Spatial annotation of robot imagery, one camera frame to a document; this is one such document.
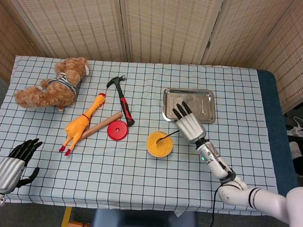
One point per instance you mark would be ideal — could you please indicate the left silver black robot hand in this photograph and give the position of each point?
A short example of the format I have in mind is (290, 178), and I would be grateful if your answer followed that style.
(6, 171)

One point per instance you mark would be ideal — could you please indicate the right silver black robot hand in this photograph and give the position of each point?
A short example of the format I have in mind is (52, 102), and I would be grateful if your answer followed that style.
(192, 128)

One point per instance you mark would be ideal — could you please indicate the dark metal spoon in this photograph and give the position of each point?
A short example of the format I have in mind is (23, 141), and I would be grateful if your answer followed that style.
(165, 137)

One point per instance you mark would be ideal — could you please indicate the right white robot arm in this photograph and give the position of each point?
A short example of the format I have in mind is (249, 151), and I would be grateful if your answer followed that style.
(214, 164)

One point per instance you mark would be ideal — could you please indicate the stainless steel tray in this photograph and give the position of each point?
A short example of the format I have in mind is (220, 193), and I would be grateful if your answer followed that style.
(205, 100)

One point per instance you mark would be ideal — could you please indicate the yellow bowl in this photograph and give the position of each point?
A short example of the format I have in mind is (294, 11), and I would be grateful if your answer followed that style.
(162, 149)

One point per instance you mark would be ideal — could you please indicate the light blue checkered tablecloth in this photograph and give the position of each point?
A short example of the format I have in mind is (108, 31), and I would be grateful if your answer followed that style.
(138, 173)

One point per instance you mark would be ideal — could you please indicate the black red claw hammer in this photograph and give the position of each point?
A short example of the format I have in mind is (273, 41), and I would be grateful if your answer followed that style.
(124, 104)

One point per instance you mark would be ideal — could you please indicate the red plastic disc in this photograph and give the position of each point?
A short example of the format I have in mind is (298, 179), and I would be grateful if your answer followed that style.
(113, 134)

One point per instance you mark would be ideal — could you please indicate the yellow rubber chicken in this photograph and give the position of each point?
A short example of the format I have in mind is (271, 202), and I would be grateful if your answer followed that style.
(76, 126)

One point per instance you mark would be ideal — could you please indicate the wooden rolling stick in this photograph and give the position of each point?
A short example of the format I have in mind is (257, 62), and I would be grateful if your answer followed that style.
(103, 124)

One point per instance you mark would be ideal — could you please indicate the orange box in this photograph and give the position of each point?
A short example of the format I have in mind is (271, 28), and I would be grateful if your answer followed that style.
(78, 226)

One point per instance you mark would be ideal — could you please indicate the brown teddy bear plush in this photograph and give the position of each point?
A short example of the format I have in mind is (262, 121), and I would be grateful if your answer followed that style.
(54, 91)

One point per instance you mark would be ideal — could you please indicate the blue padded chair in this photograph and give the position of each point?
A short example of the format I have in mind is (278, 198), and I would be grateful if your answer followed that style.
(144, 221)

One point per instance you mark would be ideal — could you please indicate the woven folding screen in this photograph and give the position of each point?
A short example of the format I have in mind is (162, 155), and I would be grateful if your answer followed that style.
(165, 26)

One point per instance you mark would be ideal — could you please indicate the white crumpled bag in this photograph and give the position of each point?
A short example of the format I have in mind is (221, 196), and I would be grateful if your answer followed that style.
(295, 150)

